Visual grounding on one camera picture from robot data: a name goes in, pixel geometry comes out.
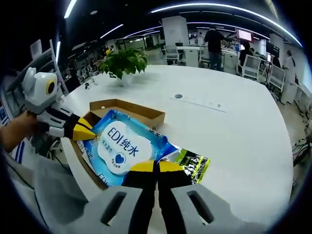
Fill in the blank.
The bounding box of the short ceiling light strip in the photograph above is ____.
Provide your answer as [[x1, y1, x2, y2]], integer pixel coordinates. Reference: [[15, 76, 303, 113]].
[[99, 23, 124, 39]]

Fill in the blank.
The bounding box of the blue wet wipes soft packet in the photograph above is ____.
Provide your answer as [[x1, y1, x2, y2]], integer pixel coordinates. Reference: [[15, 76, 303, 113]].
[[82, 109, 180, 188]]

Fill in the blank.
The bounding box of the white table socket panel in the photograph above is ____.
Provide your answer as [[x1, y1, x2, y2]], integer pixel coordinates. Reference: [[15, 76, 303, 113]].
[[170, 96, 227, 113]]

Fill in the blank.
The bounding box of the potted green plant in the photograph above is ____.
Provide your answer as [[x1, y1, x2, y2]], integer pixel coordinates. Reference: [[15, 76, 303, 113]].
[[98, 48, 149, 88]]

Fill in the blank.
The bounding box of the person's grey clothing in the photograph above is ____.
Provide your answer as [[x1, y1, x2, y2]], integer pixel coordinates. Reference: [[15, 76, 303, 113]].
[[0, 146, 91, 227]]

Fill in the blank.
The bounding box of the white office chair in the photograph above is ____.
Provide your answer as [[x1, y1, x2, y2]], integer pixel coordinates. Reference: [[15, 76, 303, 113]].
[[167, 45, 186, 65], [237, 55, 261, 80], [268, 64, 286, 93]]

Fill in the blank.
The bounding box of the pink lit screen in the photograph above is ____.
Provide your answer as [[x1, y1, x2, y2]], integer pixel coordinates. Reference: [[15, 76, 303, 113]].
[[237, 28, 253, 41]]

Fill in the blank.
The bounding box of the person's left hand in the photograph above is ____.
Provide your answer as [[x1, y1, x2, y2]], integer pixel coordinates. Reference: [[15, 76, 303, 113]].
[[18, 110, 51, 137]]

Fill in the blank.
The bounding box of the green black foil packet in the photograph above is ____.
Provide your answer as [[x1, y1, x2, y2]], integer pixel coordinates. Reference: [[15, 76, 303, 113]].
[[168, 148, 211, 184]]

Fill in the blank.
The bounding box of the brown cardboard shoe box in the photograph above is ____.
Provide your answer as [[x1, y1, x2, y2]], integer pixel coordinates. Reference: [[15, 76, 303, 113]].
[[69, 98, 166, 191]]

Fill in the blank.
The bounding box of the metal shelf rack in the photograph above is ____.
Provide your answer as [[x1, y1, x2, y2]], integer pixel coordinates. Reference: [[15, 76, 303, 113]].
[[30, 39, 69, 95]]

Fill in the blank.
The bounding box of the black monitor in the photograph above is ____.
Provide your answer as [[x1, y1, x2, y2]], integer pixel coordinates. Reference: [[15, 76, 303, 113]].
[[265, 41, 280, 56]]

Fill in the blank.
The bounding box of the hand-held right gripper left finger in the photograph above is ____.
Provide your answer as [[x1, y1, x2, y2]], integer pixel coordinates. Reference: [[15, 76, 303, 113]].
[[80, 160, 156, 234]]

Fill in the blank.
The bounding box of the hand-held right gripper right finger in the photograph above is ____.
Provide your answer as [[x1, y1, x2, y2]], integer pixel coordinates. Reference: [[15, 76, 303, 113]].
[[157, 161, 268, 234]]

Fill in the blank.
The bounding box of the blue plastic tissue packet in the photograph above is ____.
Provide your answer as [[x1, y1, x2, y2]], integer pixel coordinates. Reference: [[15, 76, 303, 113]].
[[78, 140, 98, 167]]

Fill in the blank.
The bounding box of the long curved ceiling light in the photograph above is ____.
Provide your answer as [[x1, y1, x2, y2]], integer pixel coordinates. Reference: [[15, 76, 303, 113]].
[[148, 2, 303, 47]]

